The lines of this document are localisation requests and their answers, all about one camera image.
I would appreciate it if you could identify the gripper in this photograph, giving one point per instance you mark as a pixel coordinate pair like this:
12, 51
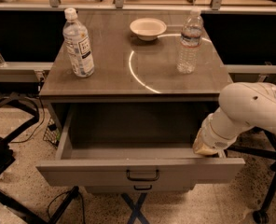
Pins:
213, 138

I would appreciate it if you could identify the grey top drawer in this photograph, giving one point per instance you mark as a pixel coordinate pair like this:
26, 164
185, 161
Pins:
121, 144

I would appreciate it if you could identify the grey drawer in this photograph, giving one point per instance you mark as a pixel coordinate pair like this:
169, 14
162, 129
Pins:
136, 188
121, 144

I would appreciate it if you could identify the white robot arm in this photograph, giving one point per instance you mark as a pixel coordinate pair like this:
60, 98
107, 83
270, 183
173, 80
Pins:
242, 106

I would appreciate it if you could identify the grey drawer cabinet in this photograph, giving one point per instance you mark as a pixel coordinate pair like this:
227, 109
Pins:
129, 70

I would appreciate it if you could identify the grey bottom drawer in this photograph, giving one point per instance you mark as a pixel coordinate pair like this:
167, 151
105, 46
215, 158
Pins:
136, 188

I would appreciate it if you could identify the blue tape cross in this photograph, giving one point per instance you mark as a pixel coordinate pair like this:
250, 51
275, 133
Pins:
135, 207

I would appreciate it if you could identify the clear plastic water bottle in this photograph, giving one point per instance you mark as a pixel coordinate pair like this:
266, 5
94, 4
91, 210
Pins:
190, 40

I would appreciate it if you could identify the white paper bowl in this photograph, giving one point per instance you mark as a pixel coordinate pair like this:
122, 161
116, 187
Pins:
148, 29

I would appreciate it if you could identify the labelled plastic water bottle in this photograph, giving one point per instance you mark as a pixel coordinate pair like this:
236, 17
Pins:
77, 43

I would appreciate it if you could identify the black chair base left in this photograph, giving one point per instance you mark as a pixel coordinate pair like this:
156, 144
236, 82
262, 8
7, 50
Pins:
6, 159

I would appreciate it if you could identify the black wire basket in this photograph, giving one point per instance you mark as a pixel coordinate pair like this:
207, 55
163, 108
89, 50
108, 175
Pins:
52, 134

